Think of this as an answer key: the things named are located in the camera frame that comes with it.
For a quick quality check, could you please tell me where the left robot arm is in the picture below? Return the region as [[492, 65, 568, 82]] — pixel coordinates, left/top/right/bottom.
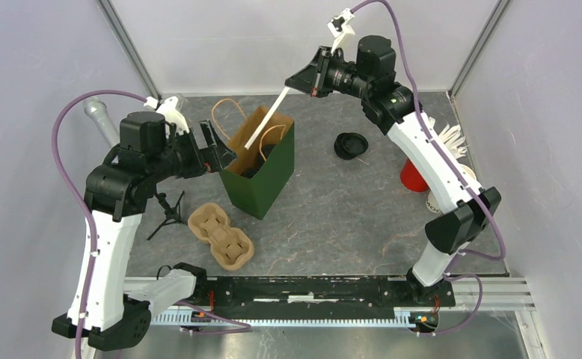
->
[[52, 111, 236, 352]]

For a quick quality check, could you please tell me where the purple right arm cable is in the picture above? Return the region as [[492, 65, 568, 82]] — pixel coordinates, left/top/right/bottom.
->
[[350, 0, 507, 335]]

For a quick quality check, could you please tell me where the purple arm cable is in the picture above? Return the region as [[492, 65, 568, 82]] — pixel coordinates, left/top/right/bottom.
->
[[51, 89, 252, 359], [350, 0, 507, 335]]

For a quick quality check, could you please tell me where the stack of black lids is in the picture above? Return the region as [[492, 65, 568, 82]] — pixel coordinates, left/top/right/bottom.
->
[[334, 132, 369, 160]]

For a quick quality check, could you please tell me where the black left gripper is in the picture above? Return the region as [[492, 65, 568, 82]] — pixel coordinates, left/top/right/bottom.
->
[[148, 118, 237, 182]]

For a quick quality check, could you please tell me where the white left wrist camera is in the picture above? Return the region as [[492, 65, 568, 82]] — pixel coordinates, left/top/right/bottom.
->
[[144, 95, 190, 135]]

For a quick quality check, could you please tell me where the black coffee cup lid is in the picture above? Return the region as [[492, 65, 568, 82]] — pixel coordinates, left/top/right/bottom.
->
[[257, 144, 275, 164]]

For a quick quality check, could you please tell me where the green paper bag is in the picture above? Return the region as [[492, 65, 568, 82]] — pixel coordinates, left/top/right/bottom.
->
[[210, 98, 295, 220]]

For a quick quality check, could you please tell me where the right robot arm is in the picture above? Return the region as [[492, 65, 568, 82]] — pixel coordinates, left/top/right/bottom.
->
[[284, 35, 501, 305]]

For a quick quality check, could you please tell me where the brown cardboard cup carrier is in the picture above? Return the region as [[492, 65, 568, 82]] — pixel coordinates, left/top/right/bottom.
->
[[187, 203, 255, 271]]

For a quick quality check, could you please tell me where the stack of white paper cups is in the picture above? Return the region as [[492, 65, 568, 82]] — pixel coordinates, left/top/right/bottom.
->
[[426, 165, 477, 213]]

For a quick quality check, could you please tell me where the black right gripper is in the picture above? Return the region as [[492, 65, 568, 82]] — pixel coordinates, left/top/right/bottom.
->
[[285, 46, 372, 99]]

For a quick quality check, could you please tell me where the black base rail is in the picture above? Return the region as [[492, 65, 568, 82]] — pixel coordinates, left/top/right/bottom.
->
[[186, 275, 456, 321]]

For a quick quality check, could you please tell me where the red plastic cup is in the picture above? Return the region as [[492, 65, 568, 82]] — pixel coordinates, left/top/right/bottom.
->
[[399, 159, 429, 193]]

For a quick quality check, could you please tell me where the silver microphone on stand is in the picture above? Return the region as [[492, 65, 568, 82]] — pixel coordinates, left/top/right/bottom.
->
[[82, 96, 188, 242]]

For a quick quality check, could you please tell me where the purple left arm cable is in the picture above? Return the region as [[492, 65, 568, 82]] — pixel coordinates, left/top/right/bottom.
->
[[51, 89, 252, 359]]

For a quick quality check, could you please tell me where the white straw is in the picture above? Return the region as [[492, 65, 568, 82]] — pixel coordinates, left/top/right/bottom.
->
[[244, 87, 291, 150]]

